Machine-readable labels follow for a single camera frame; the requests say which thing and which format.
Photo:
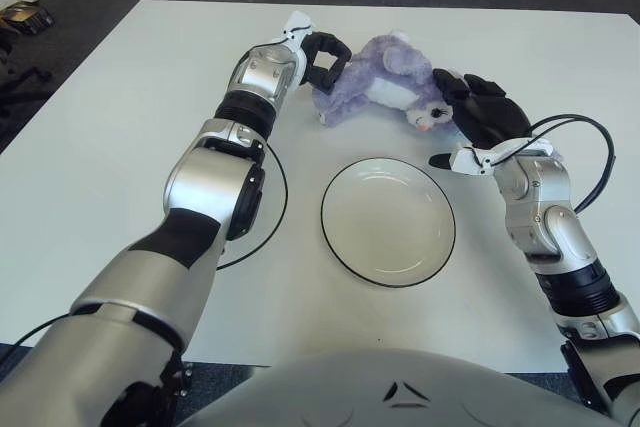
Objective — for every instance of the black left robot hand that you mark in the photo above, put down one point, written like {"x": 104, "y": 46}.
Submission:
{"x": 340, "y": 52}

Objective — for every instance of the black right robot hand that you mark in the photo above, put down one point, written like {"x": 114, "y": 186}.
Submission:
{"x": 490, "y": 117}

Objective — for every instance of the purple plush bunny doll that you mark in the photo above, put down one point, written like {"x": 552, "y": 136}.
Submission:
{"x": 370, "y": 72}

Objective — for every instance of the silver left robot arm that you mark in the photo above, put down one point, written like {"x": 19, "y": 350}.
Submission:
{"x": 260, "y": 72}

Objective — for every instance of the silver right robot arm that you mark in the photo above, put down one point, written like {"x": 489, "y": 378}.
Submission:
{"x": 550, "y": 217}

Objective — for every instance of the white plate with black rim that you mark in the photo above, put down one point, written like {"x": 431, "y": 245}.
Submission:
{"x": 387, "y": 222}

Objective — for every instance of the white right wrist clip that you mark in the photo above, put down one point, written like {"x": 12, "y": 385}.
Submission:
{"x": 467, "y": 159}

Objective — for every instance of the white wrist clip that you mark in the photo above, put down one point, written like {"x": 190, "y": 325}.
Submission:
{"x": 297, "y": 22}
{"x": 467, "y": 159}

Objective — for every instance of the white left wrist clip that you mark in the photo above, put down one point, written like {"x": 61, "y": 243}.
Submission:
{"x": 297, "y": 22}

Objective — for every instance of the grey robot torso shell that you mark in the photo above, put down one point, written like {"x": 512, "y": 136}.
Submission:
{"x": 375, "y": 387}

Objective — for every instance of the black office chair base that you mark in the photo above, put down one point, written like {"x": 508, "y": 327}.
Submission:
{"x": 25, "y": 76}

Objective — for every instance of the black and gold box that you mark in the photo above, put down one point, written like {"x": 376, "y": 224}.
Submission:
{"x": 25, "y": 17}

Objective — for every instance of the black metal bracket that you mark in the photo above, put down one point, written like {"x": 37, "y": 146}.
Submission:
{"x": 182, "y": 377}

